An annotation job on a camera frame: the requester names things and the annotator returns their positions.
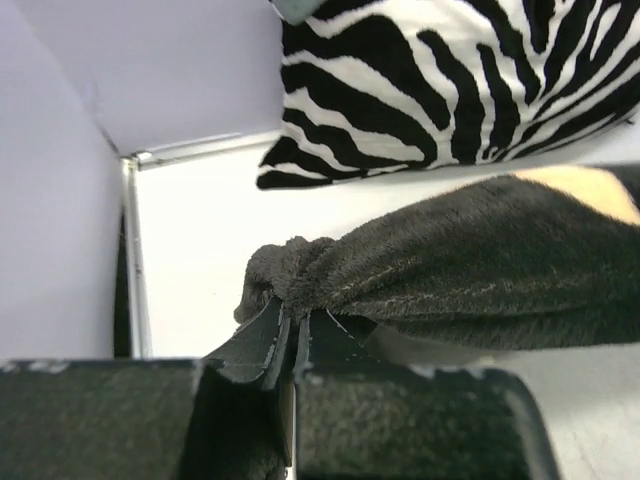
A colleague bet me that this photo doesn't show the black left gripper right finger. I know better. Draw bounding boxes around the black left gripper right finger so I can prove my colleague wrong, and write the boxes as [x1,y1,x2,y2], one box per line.
[293,312,560,479]

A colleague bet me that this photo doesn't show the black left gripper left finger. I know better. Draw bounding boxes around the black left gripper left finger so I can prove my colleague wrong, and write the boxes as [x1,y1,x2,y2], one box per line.
[1,300,292,479]

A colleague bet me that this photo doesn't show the black floral pillowcase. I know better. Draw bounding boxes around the black floral pillowcase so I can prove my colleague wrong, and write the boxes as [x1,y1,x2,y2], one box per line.
[234,163,639,350]

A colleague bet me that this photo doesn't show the zebra print pillow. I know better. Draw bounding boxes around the zebra print pillow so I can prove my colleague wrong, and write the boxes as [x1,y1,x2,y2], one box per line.
[256,1,639,190]

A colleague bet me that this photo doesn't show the grey cloth behind zebra pillow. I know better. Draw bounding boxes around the grey cloth behind zebra pillow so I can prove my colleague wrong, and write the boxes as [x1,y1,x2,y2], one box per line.
[270,0,326,25]

